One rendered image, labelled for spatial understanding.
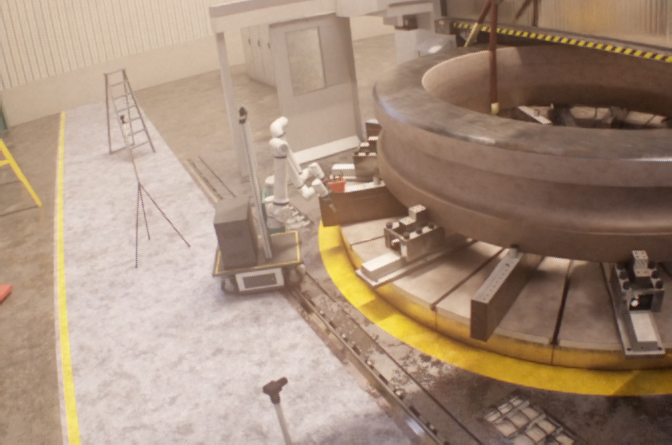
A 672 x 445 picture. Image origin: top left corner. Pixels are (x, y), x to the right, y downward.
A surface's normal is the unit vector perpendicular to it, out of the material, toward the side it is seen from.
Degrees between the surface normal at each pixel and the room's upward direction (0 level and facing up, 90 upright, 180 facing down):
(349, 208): 90
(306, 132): 90
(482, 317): 90
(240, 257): 90
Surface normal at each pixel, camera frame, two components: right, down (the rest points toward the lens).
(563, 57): -0.19, 0.41
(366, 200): 0.15, 0.38
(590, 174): -0.40, 0.41
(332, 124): 0.48, 0.30
